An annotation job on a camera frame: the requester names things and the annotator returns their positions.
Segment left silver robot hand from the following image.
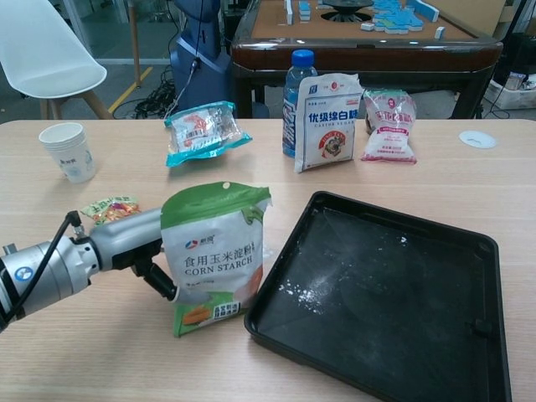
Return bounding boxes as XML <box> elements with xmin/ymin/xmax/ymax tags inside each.
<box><xmin>89</xmin><ymin>208</ymin><xmax>185</xmax><ymax>303</ymax></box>

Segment green corn starch bag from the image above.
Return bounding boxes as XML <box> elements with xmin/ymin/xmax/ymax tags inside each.
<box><xmin>160</xmin><ymin>181</ymin><xmax>273</xmax><ymax>339</ymax></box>

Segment black square plastic tray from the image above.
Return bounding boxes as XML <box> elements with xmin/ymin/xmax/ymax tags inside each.
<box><xmin>244</xmin><ymin>191</ymin><xmax>513</xmax><ymax>402</ymax></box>

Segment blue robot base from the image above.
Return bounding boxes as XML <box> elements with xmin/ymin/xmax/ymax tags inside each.
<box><xmin>169</xmin><ymin>0</ymin><xmax>235</xmax><ymax>119</ymax></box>

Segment small green snack packet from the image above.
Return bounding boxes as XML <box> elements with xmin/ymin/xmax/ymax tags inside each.
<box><xmin>79</xmin><ymin>194</ymin><xmax>142</xmax><ymax>223</ymax></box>

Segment teal snack bag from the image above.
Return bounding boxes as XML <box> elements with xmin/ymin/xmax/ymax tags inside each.
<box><xmin>163</xmin><ymin>100</ymin><xmax>254</xmax><ymax>168</ymax></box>

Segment white paper cup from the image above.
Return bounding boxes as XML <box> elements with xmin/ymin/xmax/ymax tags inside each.
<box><xmin>38</xmin><ymin>121</ymin><xmax>97</xmax><ymax>184</ymax></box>

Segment white chair wooden legs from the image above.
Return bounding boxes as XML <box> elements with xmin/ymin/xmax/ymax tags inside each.
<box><xmin>0</xmin><ymin>0</ymin><xmax>114</xmax><ymax>121</ymax></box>

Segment blue water bottle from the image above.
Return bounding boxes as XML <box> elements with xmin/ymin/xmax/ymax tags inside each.
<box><xmin>281</xmin><ymin>49</ymin><xmax>316</xmax><ymax>159</ymax></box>

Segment white caster sugar bag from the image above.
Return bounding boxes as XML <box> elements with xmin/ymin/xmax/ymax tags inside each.
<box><xmin>294</xmin><ymin>73</ymin><xmax>363</xmax><ymax>174</ymax></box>

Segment pink white sugar bag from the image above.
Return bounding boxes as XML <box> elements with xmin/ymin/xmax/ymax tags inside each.
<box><xmin>360</xmin><ymin>88</ymin><xmax>419</xmax><ymax>165</ymax></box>

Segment dark wood mahjong table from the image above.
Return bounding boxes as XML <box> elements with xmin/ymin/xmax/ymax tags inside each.
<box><xmin>229</xmin><ymin>0</ymin><xmax>504</xmax><ymax>121</ymax></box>

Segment black mahjong table dome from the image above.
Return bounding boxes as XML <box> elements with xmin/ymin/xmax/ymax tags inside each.
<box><xmin>318</xmin><ymin>0</ymin><xmax>374</xmax><ymax>23</ymax></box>

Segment mahjong tile pile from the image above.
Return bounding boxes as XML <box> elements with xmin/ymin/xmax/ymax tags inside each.
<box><xmin>371</xmin><ymin>0</ymin><xmax>424</xmax><ymax>34</ymax></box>

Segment white round table cap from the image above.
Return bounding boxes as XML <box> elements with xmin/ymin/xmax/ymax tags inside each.
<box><xmin>458</xmin><ymin>129</ymin><xmax>497</xmax><ymax>149</ymax></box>

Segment mahjong tile row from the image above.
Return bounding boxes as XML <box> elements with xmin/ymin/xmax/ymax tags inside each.
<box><xmin>412</xmin><ymin>0</ymin><xmax>440</xmax><ymax>23</ymax></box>

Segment white storage bin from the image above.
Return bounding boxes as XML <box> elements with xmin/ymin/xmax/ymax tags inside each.
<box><xmin>487</xmin><ymin>73</ymin><xmax>536</xmax><ymax>106</ymax></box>

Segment black cable tangle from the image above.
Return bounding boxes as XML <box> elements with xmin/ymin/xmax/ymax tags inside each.
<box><xmin>116</xmin><ymin>70</ymin><xmax>181</xmax><ymax>121</ymax></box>

